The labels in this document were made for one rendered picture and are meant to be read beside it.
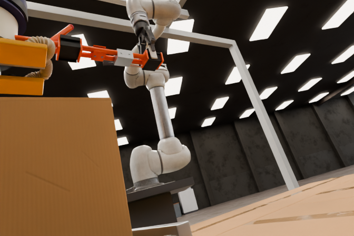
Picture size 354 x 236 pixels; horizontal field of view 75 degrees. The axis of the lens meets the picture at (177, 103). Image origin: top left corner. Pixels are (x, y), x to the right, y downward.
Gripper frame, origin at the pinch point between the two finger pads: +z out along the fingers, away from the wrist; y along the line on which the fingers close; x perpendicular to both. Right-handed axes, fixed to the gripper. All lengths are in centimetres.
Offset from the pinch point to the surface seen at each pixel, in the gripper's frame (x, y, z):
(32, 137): -47, 23, 42
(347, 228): -6, 55, 73
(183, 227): -23, 36, 67
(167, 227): -25, 33, 66
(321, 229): -5, 50, 73
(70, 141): -39, 23, 44
